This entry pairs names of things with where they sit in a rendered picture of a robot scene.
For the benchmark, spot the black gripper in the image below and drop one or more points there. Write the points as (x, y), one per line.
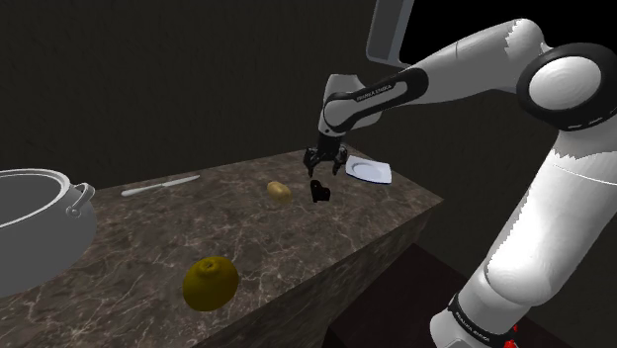
(328, 147)

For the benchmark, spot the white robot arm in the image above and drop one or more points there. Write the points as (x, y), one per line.
(540, 241)

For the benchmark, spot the small black angular object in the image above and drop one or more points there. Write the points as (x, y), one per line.
(318, 192)

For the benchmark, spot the white square plate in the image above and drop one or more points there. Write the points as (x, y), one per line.
(369, 169)

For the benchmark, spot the brown potato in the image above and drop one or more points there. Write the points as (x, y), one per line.
(279, 192)

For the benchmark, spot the grey flat panel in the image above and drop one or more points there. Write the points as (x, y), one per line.
(388, 29)

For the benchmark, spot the dark robot stand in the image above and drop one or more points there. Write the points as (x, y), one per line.
(409, 299)

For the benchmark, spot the white table knife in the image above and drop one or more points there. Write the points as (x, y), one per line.
(159, 185)

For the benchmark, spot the yellow-green apple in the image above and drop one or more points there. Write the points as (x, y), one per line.
(210, 285)

